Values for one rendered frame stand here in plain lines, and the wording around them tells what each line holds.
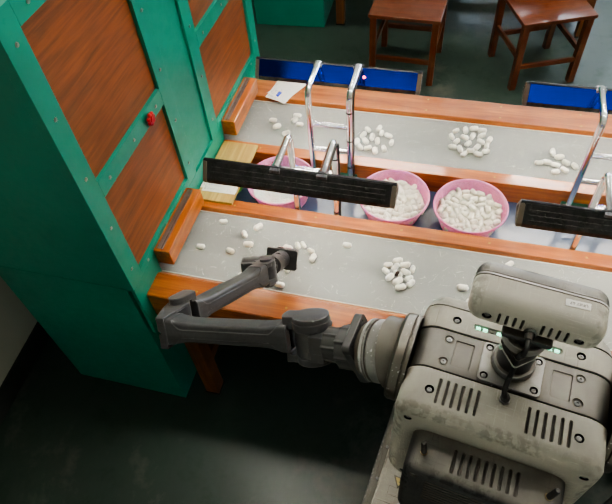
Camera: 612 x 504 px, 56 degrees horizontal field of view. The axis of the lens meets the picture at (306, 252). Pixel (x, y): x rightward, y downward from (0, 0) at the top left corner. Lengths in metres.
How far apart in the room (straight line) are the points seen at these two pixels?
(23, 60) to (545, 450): 1.25
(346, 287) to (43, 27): 1.16
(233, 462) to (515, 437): 1.68
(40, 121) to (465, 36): 3.48
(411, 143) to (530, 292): 1.62
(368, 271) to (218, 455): 1.03
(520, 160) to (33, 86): 1.74
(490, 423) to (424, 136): 1.66
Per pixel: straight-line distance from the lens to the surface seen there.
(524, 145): 2.51
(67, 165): 1.57
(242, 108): 2.49
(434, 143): 2.45
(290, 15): 4.62
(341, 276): 1.99
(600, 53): 4.53
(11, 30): 1.42
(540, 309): 0.89
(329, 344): 1.12
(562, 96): 2.20
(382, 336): 1.04
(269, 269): 1.70
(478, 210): 2.21
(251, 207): 2.19
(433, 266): 2.03
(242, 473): 2.50
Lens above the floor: 2.35
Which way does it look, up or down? 52 degrees down
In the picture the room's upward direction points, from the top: 6 degrees counter-clockwise
